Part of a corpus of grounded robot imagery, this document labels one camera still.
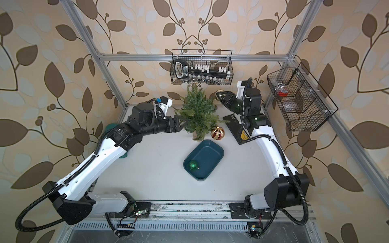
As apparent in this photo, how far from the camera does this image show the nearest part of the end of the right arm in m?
0.64

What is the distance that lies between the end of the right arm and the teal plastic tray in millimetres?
344

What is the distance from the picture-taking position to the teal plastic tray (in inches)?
33.3
